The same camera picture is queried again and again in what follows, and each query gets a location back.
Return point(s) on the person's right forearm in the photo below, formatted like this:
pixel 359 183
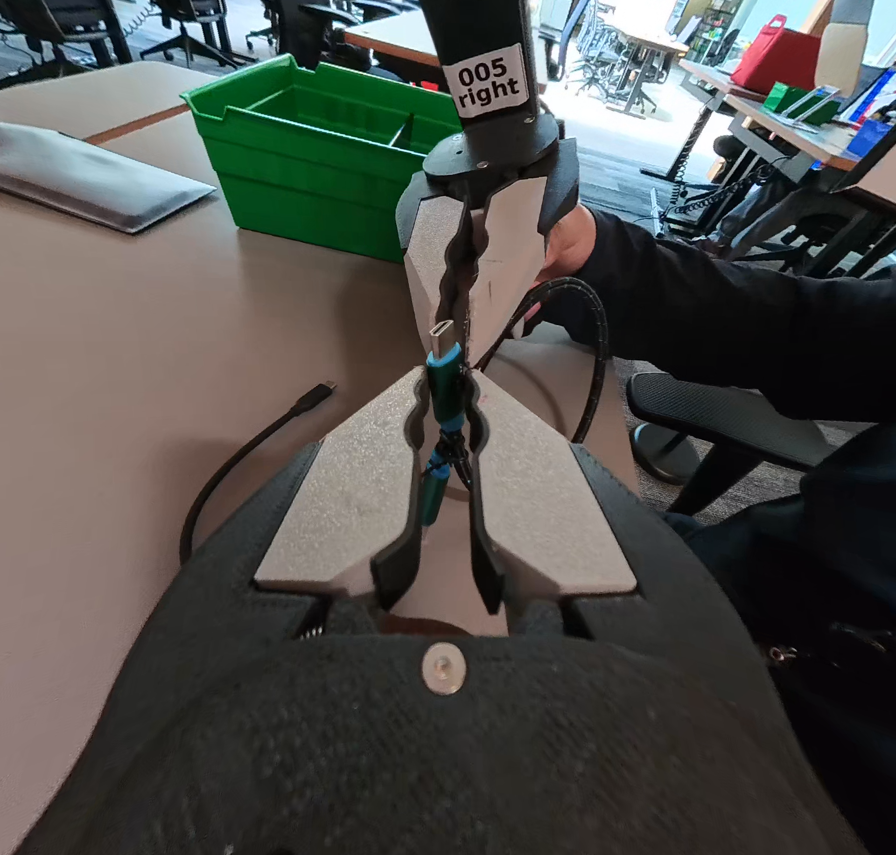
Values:
pixel 700 309

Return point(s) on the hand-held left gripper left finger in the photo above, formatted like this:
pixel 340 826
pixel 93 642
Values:
pixel 350 498

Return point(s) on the silver foil pouch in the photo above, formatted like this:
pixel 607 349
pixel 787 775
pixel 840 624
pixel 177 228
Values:
pixel 91 176

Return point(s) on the person's right hand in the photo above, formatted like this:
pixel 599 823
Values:
pixel 570 246

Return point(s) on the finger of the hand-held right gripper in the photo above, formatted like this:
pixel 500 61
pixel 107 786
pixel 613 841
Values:
pixel 427 253
pixel 511 239

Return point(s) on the red bag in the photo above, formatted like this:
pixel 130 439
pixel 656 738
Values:
pixel 777 61

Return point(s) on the black mesh office chair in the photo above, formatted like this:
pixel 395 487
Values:
pixel 728 414

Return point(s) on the green plastic bin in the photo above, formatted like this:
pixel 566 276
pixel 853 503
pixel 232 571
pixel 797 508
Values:
pixel 294 183

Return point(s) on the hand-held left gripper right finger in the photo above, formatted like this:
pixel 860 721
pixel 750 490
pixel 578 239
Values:
pixel 546 512

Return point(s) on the cardboard box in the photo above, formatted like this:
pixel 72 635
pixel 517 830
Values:
pixel 840 57

